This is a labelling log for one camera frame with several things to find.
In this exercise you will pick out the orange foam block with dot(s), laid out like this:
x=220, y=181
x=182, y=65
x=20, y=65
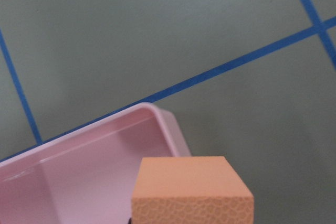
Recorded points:
x=199, y=189

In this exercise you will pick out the pink plastic bin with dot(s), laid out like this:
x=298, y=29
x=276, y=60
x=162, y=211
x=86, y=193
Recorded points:
x=88, y=175

